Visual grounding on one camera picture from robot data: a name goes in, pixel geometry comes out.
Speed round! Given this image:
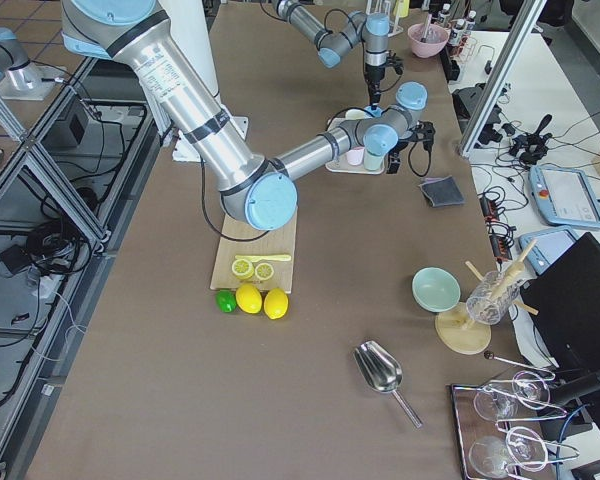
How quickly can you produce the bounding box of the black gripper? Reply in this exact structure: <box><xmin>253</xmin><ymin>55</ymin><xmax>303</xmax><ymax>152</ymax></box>
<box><xmin>386</xmin><ymin>140</ymin><xmax>410</xmax><ymax>175</ymax></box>
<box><xmin>364</xmin><ymin>64</ymin><xmax>385</xmax><ymax>109</ymax></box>

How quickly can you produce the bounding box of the green cup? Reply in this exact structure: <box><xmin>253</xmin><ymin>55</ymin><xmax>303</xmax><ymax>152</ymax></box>
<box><xmin>363</xmin><ymin>149</ymin><xmax>384</xmax><ymax>172</ymax></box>

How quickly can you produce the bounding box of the blue cup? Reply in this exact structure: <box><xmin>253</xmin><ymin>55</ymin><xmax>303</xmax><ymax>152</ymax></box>
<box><xmin>364</xmin><ymin>105</ymin><xmax>383</xmax><ymax>118</ymax></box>

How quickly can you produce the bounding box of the cream white cup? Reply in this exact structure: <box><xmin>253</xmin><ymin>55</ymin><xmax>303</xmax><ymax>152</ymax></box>
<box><xmin>344</xmin><ymin>109</ymin><xmax>368</xmax><ymax>120</ymax></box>

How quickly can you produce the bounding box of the pink cup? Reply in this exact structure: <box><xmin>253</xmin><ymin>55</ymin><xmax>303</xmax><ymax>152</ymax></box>
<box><xmin>345</xmin><ymin>147</ymin><xmax>364</xmax><ymax>166</ymax></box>

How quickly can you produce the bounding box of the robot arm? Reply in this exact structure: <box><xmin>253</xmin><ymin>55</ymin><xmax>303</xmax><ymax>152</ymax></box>
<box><xmin>61</xmin><ymin>1</ymin><xmax>428</xmax><ymax>231</ymax></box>
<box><xmin>273</xmin><ymin>1</ymin><xmax>390</xmax><ymax>115</ymax></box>

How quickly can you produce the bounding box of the cream rabbit tray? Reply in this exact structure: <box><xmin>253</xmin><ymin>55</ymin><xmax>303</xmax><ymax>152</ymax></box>
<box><xmin>325</xmin><ymin>153</ymin><xmax>386</xmax><ymax>175</ymax></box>

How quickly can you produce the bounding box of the grey folded cloth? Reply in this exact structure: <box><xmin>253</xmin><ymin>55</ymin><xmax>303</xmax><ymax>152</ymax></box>
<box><xmin>419</xmin><ymin>176</ymin><xmax>465</xmax><ymax>208</ymax></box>

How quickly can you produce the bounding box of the metal tube in bowl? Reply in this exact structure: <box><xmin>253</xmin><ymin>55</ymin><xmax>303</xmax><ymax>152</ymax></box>
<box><xmin>420</xmin><ymin>13</ymin><xmax>433</xmax><ymax>43</ymax></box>

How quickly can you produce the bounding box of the pink bowl with ice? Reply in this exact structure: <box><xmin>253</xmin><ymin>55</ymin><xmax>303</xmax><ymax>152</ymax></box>
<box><xmin>407</xmin><ymin>24</ymin><xmax>449</xmax><ymax>58</ymax></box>

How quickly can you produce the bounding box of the yellow bottle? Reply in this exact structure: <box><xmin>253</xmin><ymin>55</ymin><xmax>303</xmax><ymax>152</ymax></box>
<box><xmin>393</xmin><ymin>0</ymin><xmax>410</xmax><ymax>19</ymax></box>

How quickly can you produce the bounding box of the green bowl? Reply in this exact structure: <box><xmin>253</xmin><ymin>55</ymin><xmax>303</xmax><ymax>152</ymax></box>
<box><xmin>412</xmin><ymin>267</ymin><xmax>461</xmax><ymax>313</ymax></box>

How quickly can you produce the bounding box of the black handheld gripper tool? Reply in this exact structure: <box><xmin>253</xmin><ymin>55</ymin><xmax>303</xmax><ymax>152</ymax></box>
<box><xmin>509</xmin><ymin>114</ymin><xmax>553</xmax><ymax>165</ymax></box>

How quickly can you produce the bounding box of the wooden cutting board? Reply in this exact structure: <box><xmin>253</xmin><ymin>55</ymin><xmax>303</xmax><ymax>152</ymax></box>
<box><xmin>210</xmin><ymin>215</ymin><xmax>297</xmax><ymax>294</ymax></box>

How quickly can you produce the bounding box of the yellow plastic knife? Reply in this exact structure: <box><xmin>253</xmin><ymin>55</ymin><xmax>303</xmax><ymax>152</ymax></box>
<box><xmin>234</xmin><ymin>254</ymin><xmax>292</xmax><ymax>262</ymax></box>

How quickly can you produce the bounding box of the clear textured glass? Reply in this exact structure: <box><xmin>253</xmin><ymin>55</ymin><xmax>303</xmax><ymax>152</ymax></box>
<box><xmin>466</xmin><ymin>271</ymin><xmax>520</xmax><ymax>325</ymax></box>

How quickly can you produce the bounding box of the lemon slice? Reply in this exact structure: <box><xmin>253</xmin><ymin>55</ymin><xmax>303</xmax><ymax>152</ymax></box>
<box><xmin>253</xmin><ymin>262</ymin><xmax>275</xmax><ymax>282</ymax></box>
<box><xmin>231</xmin><ymin>258</ymin><xmax>255</xmax><ymax>280</ymax></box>

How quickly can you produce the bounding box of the blue teach pendant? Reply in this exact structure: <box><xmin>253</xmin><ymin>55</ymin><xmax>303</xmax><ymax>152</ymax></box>
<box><xmin>529</xmin><ymin>165</ymin><xmax>600</xmax><ymax>230</ymax></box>

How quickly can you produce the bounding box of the wooden cup stand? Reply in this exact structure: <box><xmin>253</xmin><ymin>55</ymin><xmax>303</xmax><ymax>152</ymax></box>
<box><xmin>435</xmin><ymin>240</ymin><xmax>539</xmax><ymax>355</ymax></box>

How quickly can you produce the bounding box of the yellow lemon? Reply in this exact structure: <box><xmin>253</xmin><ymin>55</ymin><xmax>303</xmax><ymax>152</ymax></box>
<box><xmin>263</xmin><ymin>288</ymin><xmax>289</xmax><ymax>320</ymax></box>
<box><xmin>235</xmin><ymin>284</ymin><xmax>263</xmax><ymax>314</ymax></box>

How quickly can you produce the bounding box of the white pillar base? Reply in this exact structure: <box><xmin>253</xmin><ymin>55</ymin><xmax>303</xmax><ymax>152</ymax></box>
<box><xmin>159</xmin><ymin>0</ymin><xmax>249</xmax><ymax>163</ymax></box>

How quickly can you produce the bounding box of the metal scoop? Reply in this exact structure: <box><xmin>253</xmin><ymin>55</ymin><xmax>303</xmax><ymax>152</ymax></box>
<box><xmin>354</xmin><ymin>340</ymin><xmax>423</xmax><ymax>429</ymax></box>

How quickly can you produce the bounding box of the green lime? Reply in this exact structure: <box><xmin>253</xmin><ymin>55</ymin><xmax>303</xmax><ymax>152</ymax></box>
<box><xmin>215</xmin><ymin>290</ymin><xmax>237</xmax><ymax>313</ymax></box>

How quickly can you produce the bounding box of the black monitor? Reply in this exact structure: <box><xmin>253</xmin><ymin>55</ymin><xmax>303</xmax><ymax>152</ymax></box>
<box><xmin>521</xmin><ymin>233</ymin><xmax>600</xmax><ymax>371</ymax></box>

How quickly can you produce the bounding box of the wine glass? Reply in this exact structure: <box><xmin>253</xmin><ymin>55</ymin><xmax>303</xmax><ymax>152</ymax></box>
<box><xmin>469</xmin><ymin>426</ymin><xmax>548</xmax><ymax>479</ymax></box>
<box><xmin>473</xmin><ymin>370</ymin><xmax>550</xmax><ymax>421</ymax></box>

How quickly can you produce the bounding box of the white wire rack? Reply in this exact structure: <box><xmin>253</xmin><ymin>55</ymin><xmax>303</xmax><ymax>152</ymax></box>
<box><xmin>365</xmin><ymin>0</ymin><xmax>403</xmax><ymax>37</ymax></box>

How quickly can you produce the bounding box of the aluminium frame post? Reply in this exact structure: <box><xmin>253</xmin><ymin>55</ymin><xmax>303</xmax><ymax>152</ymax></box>
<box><xmin>458</xmin><ymin>0</ymin><xmax>546</xmax><ymax>160</ymax></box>

